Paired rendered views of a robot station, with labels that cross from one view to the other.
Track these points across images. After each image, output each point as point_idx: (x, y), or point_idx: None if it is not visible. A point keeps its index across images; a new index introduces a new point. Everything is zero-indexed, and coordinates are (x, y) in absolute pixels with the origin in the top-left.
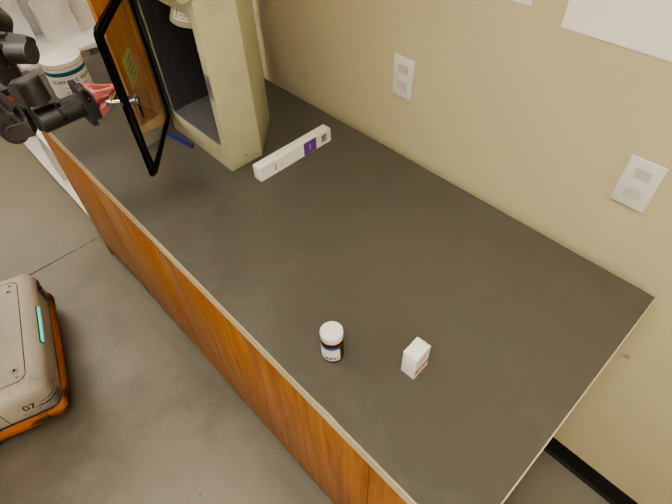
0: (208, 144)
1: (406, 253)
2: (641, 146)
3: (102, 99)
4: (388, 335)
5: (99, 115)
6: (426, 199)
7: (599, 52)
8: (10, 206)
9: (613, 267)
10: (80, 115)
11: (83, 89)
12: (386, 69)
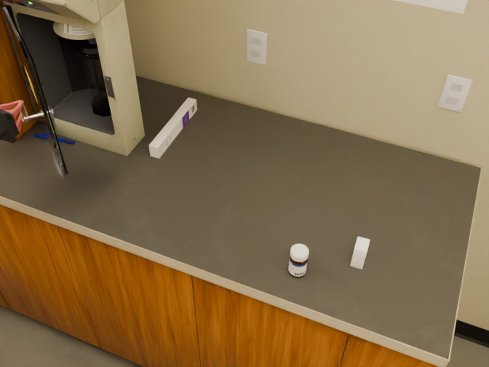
0: (95, 137)
1: (308, 183)
2: (452, 68)
3: None
4: (328, 245)
5: (17, 132)
6: (300, 139)
7: (414, 12)
8: None
9: (447, 155)
10: (3, 135)
11: (6, 111)
12: (238, 42)
